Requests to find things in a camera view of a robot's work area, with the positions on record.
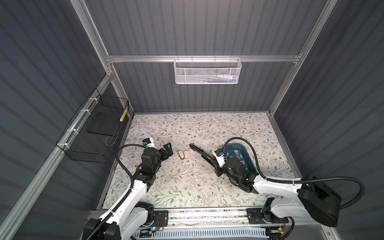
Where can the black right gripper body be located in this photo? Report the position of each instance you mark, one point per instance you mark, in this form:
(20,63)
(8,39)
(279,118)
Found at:
(233,178)

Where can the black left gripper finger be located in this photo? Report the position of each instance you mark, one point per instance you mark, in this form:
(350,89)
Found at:
(168,153)
(166,146)

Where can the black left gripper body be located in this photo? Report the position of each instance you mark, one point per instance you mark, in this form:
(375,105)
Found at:
(158,157)

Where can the black long stapler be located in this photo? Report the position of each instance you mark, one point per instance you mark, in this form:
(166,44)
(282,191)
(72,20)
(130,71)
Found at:
(212,161)

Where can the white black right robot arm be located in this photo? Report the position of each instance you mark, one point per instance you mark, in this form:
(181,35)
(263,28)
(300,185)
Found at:
(315,200)

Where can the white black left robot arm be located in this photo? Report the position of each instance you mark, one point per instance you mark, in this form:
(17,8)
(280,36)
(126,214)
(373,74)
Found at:
(139,186)

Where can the teal plastic tray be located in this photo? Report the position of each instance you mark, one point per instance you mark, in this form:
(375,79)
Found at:
(239,151)

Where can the yellow marker pen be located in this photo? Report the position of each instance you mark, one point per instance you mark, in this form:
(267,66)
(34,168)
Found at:
(123,115)

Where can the black foam pad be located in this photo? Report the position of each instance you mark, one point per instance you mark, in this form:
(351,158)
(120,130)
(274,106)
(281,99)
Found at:
(104,124)

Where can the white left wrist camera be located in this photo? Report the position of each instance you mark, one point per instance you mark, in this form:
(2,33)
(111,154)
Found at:
(149,143)

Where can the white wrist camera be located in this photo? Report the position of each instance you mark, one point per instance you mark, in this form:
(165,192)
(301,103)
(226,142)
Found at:
(149,143)
(219,155)

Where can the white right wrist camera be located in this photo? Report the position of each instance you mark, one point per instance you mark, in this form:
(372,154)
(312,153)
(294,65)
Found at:
(219,155)

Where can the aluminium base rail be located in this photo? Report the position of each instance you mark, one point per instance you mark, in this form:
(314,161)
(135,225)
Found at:
(209,217)

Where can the black wire basket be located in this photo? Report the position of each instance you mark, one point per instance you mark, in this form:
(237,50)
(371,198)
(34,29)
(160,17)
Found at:
(79,145)

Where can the white wire mesh basket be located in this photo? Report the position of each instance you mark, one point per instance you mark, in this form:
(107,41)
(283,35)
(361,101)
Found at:
(207,71)

